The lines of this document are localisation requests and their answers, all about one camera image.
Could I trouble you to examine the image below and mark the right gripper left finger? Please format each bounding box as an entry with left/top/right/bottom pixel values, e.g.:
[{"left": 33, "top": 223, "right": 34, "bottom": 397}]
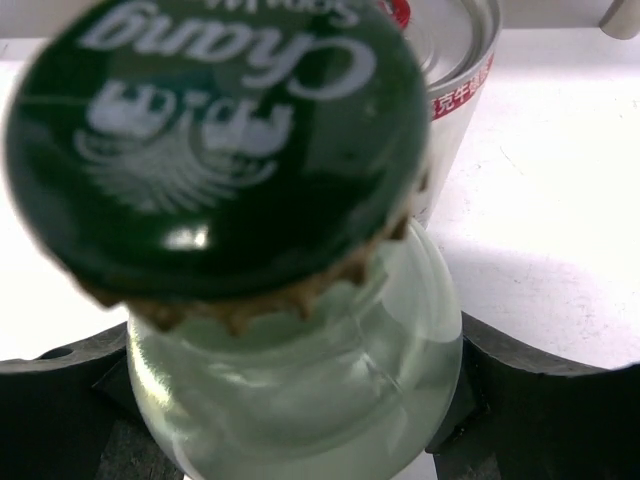
[{"left": 1, "top": 325, "right": 184, "bottom": 480}]

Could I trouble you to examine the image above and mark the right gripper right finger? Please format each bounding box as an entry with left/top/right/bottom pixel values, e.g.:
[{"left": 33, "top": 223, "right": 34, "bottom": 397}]
[{"left": 426, "top": 314, "right": 639, "bottom": 479}]

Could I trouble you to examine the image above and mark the clear glass bottle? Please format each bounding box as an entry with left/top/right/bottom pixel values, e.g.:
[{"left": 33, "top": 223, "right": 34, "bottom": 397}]
[{"left": 4, "top": 1, "right": 462, "bottom": 479}]

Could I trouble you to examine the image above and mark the red silver can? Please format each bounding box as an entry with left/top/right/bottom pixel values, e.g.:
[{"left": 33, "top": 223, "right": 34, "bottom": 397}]
[{"left": 380, "top": 0, "right": 503, "bottom": 225}]

